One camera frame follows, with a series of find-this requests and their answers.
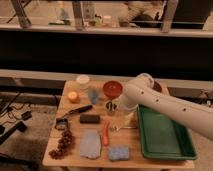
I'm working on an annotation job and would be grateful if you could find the green plastic tray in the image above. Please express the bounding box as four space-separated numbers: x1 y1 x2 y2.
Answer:
137 105 197 160

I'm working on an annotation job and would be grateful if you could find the translucent blue cup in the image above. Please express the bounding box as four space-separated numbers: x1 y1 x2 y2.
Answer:
88 89 99 105

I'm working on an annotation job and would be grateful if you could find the black handled knife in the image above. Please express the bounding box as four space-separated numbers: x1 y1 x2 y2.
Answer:
62 105 93 118

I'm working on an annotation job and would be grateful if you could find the small metal cup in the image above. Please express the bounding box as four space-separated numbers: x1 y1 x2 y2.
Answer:
106 101 117 116

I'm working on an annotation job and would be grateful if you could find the purple bowl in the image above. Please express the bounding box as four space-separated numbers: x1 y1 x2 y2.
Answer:
153 82 162 92

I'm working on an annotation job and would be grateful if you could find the orange red bowl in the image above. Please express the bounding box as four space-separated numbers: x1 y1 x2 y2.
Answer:
103 81 123 100

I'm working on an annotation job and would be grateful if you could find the white plastic cup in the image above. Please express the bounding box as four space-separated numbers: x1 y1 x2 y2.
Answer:
76 74 90 91

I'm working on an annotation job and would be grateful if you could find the black rectangular block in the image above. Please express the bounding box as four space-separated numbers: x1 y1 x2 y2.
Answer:
80 114 100 124

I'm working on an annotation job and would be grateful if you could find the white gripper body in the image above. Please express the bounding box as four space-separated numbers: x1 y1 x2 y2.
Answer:
119 94 138 114

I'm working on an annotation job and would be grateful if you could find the blue sponge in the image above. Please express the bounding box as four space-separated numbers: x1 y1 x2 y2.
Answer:
108 146 130 161

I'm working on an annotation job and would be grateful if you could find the wooden table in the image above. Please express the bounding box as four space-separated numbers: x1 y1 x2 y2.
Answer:
42 81 195 170

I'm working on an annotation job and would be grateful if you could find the black metal clip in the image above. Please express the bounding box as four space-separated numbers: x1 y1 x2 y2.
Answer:
55 118 68 131

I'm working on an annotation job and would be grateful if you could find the orange carrot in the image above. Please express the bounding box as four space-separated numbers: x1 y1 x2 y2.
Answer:
102 121 109 146

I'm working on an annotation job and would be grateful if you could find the orange fruit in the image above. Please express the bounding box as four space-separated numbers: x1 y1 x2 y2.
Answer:
67 91 79 103

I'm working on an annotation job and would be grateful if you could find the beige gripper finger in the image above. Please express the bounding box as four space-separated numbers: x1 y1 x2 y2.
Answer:
125 113 137 127

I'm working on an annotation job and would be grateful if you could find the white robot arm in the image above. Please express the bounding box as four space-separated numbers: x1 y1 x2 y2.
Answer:
120 73 213 141

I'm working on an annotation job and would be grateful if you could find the bunch of dark grapes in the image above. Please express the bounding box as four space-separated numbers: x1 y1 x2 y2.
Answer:
49 130 73 159

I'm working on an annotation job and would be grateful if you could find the grey blue cloth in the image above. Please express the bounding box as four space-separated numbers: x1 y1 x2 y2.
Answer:
80 129 101 159

